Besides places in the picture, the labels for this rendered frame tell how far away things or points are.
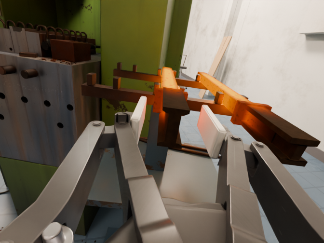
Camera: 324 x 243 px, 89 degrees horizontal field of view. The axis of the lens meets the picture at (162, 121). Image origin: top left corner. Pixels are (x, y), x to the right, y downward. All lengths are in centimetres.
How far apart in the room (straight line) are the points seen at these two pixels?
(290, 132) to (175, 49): 103
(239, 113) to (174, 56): 95
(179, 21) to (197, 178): 94
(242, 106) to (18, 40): 75
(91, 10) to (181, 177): 103
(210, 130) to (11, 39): 77
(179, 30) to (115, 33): 51
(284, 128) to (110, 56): 70
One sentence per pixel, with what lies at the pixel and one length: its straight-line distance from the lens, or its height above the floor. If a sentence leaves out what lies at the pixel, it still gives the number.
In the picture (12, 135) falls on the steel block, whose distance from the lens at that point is 91.
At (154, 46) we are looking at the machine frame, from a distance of 74.
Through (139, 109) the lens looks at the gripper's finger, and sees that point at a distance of 16.
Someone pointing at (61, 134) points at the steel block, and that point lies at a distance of 76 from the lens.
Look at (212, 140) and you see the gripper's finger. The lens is 16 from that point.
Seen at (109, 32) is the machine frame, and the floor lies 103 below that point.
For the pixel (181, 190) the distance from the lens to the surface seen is 47.
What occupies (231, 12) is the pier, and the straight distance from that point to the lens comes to 456.
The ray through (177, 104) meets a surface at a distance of 17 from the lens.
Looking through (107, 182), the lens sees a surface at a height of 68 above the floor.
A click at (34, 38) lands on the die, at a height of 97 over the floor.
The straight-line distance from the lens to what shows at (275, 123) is 22.
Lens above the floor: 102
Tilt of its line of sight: 25 degrees down
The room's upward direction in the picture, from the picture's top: 9 degrees clockwise
